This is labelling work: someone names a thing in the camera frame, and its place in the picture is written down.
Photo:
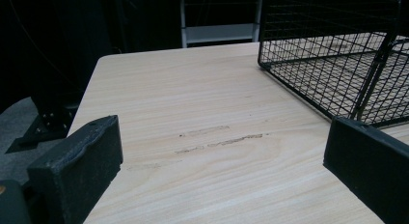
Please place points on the black metal stand base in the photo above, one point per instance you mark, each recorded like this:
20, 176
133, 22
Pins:
45, 121

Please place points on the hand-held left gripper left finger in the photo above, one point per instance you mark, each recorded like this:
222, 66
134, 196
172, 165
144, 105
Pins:
77, 166

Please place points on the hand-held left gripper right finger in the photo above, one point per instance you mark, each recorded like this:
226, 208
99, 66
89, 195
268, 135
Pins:
373, 162

